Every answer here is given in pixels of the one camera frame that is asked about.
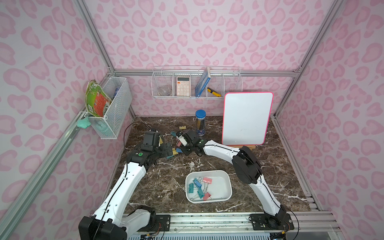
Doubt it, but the blue binder clip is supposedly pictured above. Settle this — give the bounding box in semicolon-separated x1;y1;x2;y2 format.
193;179;202;189

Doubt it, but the pink binder clip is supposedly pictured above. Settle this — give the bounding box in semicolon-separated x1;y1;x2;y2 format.
203;193;211;201

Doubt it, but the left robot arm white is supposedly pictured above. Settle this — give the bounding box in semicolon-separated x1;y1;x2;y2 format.
79;129;172;240

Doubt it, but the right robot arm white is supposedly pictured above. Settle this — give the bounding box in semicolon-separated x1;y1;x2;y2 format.
176;130;287;229

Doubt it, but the white storage tray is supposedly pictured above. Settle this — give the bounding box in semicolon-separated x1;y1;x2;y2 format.
185;170;233;204

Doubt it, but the blue lid pencil canister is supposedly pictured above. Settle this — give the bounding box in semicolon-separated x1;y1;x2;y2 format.
196;110;206;137

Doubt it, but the yellow utility knife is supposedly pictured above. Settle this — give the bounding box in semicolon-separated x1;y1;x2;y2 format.
207;88;222;98

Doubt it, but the white calculator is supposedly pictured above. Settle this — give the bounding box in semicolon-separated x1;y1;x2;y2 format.
176;76;191;97

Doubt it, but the pink framed whiteboard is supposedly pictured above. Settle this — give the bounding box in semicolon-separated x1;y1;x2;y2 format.
222;92;274;146

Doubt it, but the blue book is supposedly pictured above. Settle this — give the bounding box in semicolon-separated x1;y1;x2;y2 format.
195;67;211;98

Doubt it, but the green red snack bag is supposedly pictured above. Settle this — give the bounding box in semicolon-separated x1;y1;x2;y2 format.
85;80;112;118

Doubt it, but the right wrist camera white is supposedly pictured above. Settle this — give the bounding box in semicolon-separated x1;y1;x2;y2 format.
178;136;188;147

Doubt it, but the white mesh wall basket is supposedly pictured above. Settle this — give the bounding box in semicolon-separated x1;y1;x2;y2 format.
88;77;133;140

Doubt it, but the wire shelf on back wall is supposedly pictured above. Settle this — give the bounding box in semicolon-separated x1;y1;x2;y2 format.
151;66;243;99

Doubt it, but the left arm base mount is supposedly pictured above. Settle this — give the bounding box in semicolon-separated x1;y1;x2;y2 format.
138;214;171;232

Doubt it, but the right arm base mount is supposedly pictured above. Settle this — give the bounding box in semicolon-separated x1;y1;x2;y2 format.
249;213;295;231

